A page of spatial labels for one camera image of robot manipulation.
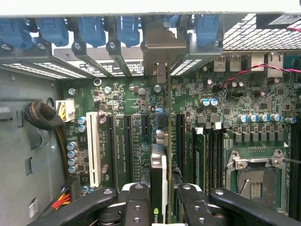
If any CPU socket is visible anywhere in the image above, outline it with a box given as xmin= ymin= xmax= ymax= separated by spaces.
xmin=225 ymin=148 xmax=287 ymax=214

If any open black PC case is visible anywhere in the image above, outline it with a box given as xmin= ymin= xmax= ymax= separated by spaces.
xmin=0 ymin=11 xmax=301 ymax=226

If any red twisted wire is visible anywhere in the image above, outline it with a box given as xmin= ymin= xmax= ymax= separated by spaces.
xmin=221 ymin=26 xmax=301 ymax=89

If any long black expansion slot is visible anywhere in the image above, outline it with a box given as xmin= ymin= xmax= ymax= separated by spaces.
xmin=123 ymin=114 xmax=134 ymax=183
xmin=105 ymin=113 xmax=119 ymax=188
xmin=175 ymin=112 xmax=187 ymax=181

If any black braided cable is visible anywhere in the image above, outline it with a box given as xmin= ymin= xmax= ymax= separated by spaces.
xmin=24 ymin=101 xmax=70 ymax=182

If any green motherboard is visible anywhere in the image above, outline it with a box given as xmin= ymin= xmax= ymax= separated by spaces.
xmin=61 ymin=67 xmax=301 ymax=214

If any short black expansion slot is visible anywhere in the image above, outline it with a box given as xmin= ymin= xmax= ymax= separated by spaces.
xmin=140 ymin=114 xmax=151 ymax=137

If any white expansion slot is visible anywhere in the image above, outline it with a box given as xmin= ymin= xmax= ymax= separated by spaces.
xmin=86 ymin=111 xmax=103 ymax=188

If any red yellow wire bundle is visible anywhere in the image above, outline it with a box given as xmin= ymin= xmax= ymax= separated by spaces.
xmin=51 ymin=185 xmax=71 ymax=210

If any blue card retention clip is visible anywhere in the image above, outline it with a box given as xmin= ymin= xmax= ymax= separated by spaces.
xmin=163 ymin=14 xmax=182 ymax=30
xmin=0 ymin=17 xmax=33 ymax=50
xmin=35 ymin=17 xmax=69 ymax=47
xmin=194 ymin=14 xmax=221 ymax=49
xmin=75 ymin=16 xmax=107 ymax=48
xmin=115 ymin=15 xmax=142 ymax=48

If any black RAM slot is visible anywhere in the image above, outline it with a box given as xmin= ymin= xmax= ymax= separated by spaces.
xmin=207 ymin=127 xmax=214 ymax=190
xmin=213 ymin=122 xmax=220 ymax=190
xmin=218 ymin=124 xmax=226 ymax=189
xmin=289 ymin=117 xmax=301 ymax=212

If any white power connector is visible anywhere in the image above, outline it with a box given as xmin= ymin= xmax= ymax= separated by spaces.
xmin=55 ymin=100 xmax=76 ymax=122

